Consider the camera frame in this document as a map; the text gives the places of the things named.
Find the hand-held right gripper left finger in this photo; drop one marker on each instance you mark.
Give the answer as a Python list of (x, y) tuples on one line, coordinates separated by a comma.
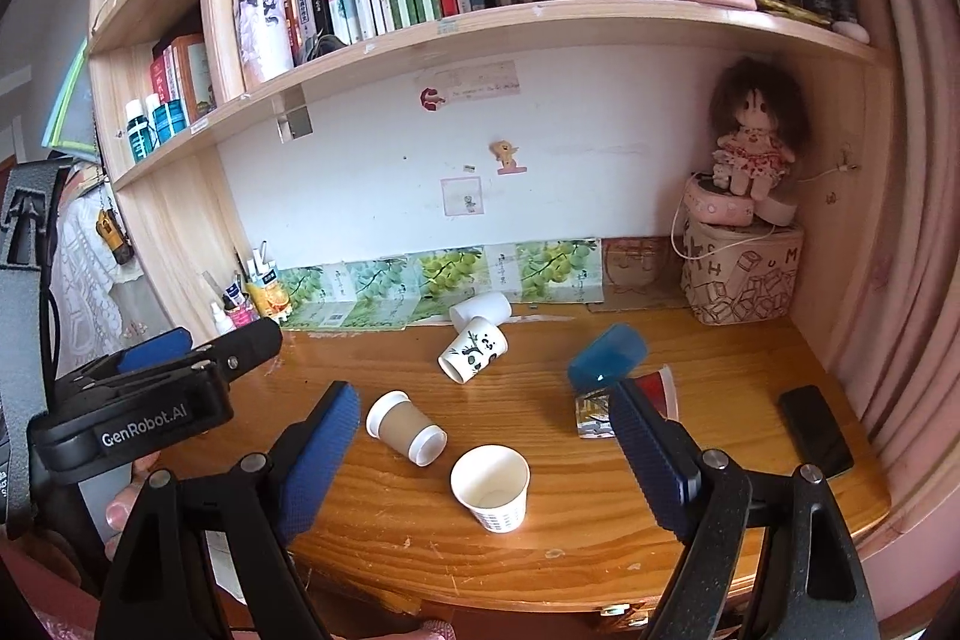
[(322, 452)]

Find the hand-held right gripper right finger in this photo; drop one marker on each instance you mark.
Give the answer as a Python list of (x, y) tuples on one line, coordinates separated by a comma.
[(652, 452)]

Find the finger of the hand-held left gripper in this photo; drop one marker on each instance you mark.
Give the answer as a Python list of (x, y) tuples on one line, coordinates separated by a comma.
[(154, 349), (244, 347)]

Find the brown paper cup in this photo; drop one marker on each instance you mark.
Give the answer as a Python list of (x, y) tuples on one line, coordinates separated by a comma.
[(405, 428)]

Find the red paper cup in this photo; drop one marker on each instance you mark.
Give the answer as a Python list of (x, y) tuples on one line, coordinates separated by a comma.
[(658, 389)]

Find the blue plastic cup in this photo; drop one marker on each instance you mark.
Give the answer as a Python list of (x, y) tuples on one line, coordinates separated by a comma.
[(607, 355)]

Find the white paper cup blue print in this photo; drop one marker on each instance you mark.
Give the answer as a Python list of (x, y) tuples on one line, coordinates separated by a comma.
[(491, 486)]

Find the white panda print cup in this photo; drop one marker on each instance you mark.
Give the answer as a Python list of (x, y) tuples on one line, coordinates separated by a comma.
[(474, 349)]

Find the plain white paper cup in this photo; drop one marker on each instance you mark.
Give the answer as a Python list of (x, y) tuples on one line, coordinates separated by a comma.
[(481, 308)]

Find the person's left hand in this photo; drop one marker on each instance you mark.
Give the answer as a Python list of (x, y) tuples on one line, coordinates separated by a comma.
[(120, 511)]

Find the cluster of small toiletries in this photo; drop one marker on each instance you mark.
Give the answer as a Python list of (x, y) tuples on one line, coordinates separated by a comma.
[(251, 299)]

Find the green grape print box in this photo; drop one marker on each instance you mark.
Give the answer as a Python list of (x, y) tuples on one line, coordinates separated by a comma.
[(559, 269), (382, 287), (315, 299), (450, 276)]

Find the white lace cloth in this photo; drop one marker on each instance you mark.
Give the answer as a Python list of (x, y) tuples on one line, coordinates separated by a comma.
[(90, 287)]

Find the yellow hanging charm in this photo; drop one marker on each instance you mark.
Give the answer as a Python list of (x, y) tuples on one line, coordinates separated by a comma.
[(114, 235)]

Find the black smartphone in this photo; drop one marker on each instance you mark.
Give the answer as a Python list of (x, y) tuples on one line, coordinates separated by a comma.
[(816, 430)]

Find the brown bear print cardboard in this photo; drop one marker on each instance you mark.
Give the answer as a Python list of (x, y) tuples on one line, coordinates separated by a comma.
[(641, 272)]

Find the printed fabric storage box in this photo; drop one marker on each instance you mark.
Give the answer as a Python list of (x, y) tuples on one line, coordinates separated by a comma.
[(742, 276)]

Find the teal bottle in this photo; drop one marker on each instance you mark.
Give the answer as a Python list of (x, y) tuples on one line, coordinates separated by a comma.
[(141, 130), (169, 119)]

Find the pink round box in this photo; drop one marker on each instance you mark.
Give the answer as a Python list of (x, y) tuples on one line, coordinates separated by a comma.
[(720, 206)]

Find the small square paper note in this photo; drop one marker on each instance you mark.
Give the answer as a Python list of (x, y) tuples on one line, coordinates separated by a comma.
[(461, 196)]

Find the red books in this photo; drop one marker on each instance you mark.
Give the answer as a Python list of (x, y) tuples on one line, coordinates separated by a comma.
[(180, 74)]

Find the white ink-print cylinder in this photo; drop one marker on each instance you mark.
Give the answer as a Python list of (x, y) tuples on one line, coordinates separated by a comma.
[(262, 21)]

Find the pink curtain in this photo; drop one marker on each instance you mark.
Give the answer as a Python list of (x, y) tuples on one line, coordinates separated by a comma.
[(915, 235)]

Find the brown-haired rag doll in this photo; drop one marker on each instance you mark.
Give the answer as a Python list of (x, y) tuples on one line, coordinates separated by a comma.
[(754, 123)]

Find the wooden bookshelf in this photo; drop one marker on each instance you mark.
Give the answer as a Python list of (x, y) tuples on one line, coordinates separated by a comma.
[(570, 36)]

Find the metal shelf bracket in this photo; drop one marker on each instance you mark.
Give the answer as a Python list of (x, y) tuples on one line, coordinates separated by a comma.
[(292, 121)]

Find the pink wall sticker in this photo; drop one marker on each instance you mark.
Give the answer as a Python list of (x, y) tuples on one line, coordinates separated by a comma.
[(432, 99)]

